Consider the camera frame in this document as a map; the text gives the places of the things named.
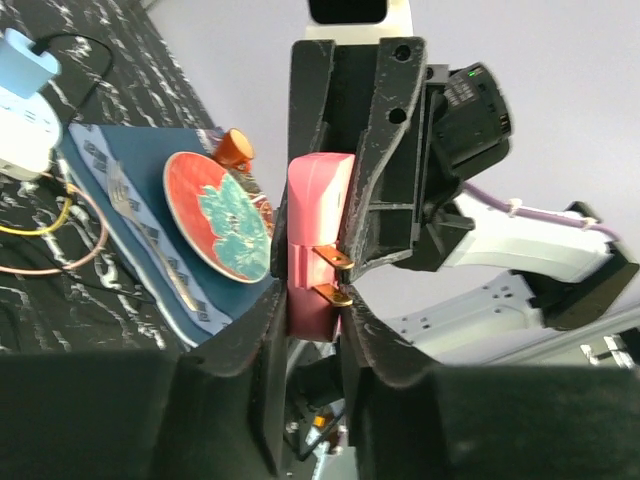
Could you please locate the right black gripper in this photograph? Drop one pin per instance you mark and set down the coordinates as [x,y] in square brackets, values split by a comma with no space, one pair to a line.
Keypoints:
[418,133]

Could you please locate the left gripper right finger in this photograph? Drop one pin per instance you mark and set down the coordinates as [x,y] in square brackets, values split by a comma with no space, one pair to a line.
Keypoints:
[411,417]

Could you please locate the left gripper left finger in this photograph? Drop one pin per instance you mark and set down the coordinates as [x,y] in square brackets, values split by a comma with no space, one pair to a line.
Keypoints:
[214,413]

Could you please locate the pink square plug adapter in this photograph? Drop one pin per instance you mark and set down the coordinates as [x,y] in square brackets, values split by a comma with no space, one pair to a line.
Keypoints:
[317,187]

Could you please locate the round light blue power socket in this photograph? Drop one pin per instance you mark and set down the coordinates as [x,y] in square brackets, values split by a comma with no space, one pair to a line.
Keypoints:
[28,124]

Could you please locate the light blue charger plug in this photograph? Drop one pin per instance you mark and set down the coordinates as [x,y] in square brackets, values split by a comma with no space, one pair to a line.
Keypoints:
[23,72]

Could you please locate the white square plug adapter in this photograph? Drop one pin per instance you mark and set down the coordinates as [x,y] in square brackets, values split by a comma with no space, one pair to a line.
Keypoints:
[27,165]

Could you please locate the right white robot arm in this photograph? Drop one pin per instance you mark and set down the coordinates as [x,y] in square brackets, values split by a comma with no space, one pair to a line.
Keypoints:
[570,266]

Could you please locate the copper metal cup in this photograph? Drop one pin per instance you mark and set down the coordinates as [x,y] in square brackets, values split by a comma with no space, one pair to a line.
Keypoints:
[235,151]

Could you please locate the red floral ceramic plate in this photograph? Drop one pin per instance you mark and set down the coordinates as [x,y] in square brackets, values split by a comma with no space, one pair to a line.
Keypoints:
[216,216]

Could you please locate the silver metal fork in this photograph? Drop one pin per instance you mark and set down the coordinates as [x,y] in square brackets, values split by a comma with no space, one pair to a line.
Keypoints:
[118,190]

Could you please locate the dark blue patterned placemat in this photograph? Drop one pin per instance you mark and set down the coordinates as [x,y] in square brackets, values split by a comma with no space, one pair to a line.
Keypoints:
[142,153]

